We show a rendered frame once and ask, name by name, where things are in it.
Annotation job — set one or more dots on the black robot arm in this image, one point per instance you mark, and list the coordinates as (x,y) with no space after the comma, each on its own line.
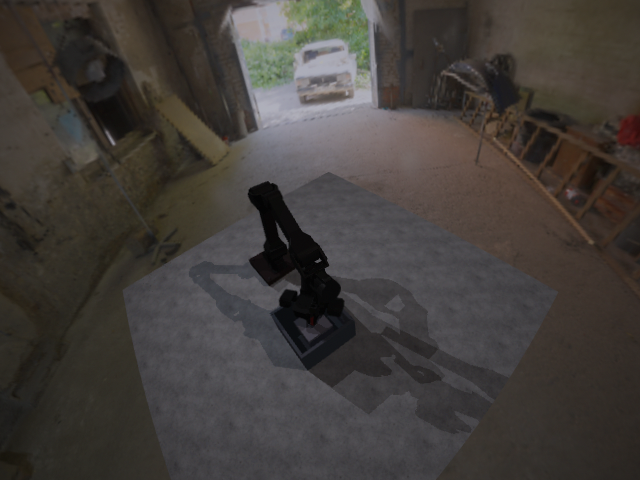
(303,250)

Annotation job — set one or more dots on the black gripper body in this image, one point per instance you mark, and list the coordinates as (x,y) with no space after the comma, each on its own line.
(334,308)

